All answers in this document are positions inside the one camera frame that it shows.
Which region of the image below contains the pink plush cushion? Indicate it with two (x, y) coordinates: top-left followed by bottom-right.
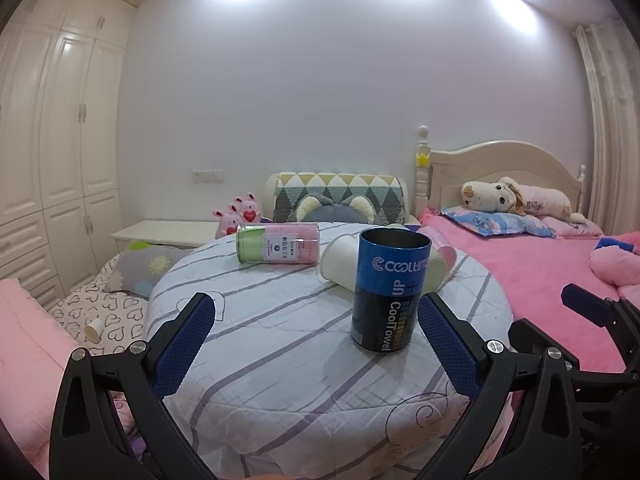
(588, 231), (640, 287)

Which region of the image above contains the triangle patterned headboard cover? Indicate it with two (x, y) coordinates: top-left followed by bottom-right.
(263, 172), (412, 227)

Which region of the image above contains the cream curtain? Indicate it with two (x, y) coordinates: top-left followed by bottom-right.
(571, 19), (640, 237)

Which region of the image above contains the pink cylinder container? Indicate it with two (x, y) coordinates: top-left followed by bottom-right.
(423, 245), (450, 294)

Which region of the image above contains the pink bed blanket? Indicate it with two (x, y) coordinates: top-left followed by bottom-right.
(416, 209), (640, 375)

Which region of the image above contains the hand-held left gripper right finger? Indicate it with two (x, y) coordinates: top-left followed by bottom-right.
(417, 291), (585, 480)

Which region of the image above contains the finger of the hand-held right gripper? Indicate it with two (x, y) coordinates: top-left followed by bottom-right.
(508, 317), (552, 362)
(561, 283), (640, 377)

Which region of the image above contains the white paper cup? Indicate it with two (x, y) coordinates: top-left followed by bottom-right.
(318, 232), (363, 292)

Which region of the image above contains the grey flower pillow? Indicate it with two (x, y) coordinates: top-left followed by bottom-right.
(115, 240), (193, 300)

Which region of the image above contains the blue and black can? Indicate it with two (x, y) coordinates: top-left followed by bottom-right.
(350, 226), (432, 354)

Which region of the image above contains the grey bear cushion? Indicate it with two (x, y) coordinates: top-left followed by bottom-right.
(294, 195), (374, 225)

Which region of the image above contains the white dog plush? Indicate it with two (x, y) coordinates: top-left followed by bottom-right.
(459, 176), (527, 217)

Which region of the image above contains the cream wardrobe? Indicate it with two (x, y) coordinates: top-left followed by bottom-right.
(0, 0), (139, 311)

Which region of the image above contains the light pink blanket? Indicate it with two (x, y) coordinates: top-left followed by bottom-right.
(0, 277), (138, 467)

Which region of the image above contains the blue printed pillow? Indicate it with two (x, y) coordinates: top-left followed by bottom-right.
(442, 204), (557, 239)

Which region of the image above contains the heart patterned sheet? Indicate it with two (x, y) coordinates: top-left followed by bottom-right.
(49, 251), (152, 362)

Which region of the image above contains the pink and green clear canister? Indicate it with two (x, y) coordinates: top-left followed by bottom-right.
(235, 222), (324, 265)

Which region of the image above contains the pink bunny plush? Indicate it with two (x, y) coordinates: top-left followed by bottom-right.
(237, 193), (262, 224)
(213, 208), (240, 240)

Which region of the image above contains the cream wooden bed headboard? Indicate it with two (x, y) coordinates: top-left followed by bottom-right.
(413, 125), (589, 222)

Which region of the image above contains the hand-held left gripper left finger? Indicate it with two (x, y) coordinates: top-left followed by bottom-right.
(49, 291), (217, 480)

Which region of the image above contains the pink cup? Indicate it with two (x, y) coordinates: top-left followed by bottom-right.
(430, 237), (457, 272)

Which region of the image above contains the white nightstand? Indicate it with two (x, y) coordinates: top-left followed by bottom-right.
(110, 219), (222, 251)

